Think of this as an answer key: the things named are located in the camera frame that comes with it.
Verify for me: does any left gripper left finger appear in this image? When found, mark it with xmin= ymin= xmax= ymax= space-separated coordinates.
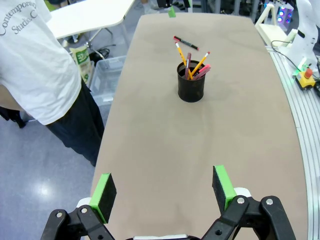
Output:
xmin=39 ymin=172 xmax=118 ymax=240

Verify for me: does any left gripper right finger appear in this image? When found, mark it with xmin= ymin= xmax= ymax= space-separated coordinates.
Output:
xmin=201 ymin=164 xmax=297 ymax=240

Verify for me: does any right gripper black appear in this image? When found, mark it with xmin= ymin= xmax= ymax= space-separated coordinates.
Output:
xmin=156 ymin=0 xmax=194 ymax=19

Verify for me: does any yellow pencil with eraser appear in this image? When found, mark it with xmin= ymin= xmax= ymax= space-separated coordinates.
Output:
xmin=174 ymin=41 xmax=195 ymax=81
xmin=191 ymin=51 xmax=211 ymax=77

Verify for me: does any pink pen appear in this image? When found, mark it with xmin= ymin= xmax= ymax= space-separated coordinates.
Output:
xmin=184 ymin=52 xmax=192 ymax=78

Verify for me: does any black marker with pink cap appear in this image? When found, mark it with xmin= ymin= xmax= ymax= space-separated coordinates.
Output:
xmin=192 ymin=63 xmax=212 ymax=80

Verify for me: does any person's right forearm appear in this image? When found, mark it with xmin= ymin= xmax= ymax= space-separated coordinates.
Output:
xmin=0 ymin=84 xmax=26 ymax=113

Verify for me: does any black mesh pen holder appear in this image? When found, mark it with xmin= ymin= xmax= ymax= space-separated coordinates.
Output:
xmin=176 ymin=59 xmax=206 ymax=103

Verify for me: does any black marker with red caps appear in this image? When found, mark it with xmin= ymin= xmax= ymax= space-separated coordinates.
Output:
xmin=172 ymin=35 xmax=200 ymax=52

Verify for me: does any white folding table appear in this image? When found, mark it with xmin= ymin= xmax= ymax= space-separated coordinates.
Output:
xmin=46 ymin=0 xmax=136 ymax=48

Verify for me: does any clear plastic storage bin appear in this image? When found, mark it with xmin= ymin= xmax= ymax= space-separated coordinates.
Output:
xmin=89 ymin=55 xmax=127 ymax=114

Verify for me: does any computer with coloured lights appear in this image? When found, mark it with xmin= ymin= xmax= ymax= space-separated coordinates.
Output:
xmin=274 ymin=2 xmax=295 ymax=26

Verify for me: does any green printed bag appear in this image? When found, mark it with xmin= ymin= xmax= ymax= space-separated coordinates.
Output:
xmin=69 ymin=46 xmax=91 ymax=85

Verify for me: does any yellow emergency stop button box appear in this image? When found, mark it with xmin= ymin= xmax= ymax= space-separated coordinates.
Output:
xmin=294 ymin=68 xmax=315 ymax=91

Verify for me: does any person in white t-shirt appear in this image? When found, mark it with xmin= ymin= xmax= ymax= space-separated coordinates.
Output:
xmin=0 ymin=0 xmax=105 ymax=167

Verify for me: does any cream coloured stand frame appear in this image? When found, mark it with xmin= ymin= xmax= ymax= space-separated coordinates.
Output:
xmin=254 ymin=3 xmax=300 ymax=48

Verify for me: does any aluminium rail base frame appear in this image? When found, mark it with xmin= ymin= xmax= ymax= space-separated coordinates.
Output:
xmin=264 ymin=44 xmax=320 ymax=240

